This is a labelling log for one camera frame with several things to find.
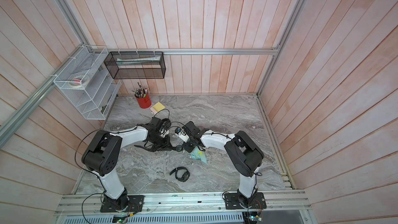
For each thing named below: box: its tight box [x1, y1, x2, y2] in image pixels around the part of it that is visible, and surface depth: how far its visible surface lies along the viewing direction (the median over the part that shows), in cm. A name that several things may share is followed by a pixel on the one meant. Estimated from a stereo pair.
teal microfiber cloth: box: [190, 146, 208, 164], surface depth 88 cm
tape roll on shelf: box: [68, 75, 90, 88], surface depth 76 cm
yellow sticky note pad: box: [152, 101, 166, 112], surface depth 117 cm
